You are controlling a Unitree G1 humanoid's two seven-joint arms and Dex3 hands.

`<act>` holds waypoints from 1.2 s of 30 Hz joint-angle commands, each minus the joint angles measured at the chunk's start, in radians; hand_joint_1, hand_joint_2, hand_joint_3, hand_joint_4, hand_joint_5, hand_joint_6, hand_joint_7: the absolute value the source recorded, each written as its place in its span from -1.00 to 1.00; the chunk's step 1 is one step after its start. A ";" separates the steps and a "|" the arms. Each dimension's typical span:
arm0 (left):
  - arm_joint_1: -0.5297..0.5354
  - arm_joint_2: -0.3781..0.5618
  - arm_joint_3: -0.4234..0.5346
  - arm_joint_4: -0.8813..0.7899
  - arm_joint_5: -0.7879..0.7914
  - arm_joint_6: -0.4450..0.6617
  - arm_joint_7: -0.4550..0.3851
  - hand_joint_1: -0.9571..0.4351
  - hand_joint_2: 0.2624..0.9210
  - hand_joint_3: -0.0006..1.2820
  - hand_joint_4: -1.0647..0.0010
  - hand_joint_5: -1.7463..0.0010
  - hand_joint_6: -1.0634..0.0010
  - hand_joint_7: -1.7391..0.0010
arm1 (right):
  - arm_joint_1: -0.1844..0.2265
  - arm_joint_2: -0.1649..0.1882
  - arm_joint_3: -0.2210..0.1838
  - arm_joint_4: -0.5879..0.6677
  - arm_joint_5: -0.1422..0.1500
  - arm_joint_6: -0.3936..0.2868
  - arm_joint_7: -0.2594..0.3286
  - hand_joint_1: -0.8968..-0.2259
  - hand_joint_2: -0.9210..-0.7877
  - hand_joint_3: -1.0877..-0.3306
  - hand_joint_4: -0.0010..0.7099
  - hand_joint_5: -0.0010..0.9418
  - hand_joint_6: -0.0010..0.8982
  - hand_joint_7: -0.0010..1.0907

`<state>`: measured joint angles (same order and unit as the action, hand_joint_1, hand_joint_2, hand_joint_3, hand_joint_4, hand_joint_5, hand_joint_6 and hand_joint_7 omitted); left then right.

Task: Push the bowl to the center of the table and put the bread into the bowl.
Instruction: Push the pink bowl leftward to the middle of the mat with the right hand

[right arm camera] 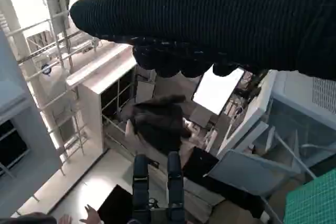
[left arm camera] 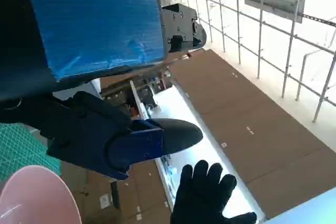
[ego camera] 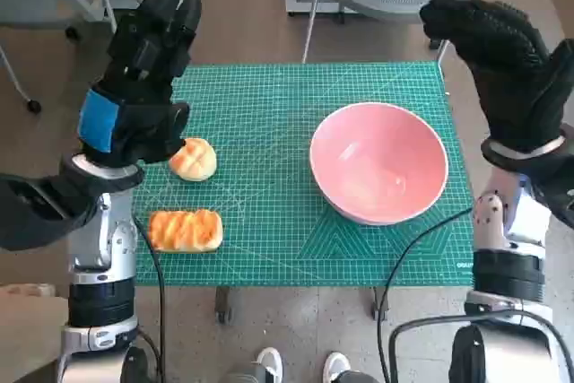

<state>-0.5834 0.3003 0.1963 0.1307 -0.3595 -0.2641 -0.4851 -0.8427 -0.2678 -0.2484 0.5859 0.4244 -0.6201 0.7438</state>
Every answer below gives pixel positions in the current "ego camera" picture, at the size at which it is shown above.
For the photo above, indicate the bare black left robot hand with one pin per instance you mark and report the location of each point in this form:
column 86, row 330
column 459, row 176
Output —
column 134, row 100

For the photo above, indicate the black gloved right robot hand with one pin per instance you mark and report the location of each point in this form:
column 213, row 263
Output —
column 507, row 87

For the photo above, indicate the round toy bread bun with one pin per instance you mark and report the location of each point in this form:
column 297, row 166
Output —
column 197, row 163

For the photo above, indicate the rectangular toy bread loaf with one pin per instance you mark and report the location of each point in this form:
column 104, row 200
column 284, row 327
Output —
column 184, row 230

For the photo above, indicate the pink bowl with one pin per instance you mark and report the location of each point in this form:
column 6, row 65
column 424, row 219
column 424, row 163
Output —
column 381, row 167

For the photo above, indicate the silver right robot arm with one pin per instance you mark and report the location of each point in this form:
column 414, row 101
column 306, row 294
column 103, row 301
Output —
column 491, row 221

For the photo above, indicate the green cutting mat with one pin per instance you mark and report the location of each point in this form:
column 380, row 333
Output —
column 278, row 109

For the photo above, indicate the black table leg with caster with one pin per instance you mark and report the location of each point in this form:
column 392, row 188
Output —
column 223, row 304
column 380, row 304

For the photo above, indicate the brown cardboard box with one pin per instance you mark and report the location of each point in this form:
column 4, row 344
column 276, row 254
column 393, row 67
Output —
column 27, row 333

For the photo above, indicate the white shoe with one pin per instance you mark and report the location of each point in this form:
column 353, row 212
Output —
column 336, row 365
column 269, row 362

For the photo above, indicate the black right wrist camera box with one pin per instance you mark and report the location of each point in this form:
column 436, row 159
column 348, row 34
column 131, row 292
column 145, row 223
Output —
column 560, row 194

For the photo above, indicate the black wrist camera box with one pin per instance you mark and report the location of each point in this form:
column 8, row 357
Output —
column 560, row 194
column 40, row 212

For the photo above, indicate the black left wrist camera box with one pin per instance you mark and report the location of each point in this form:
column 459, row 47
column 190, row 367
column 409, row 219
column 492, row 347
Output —
column 40, row 212

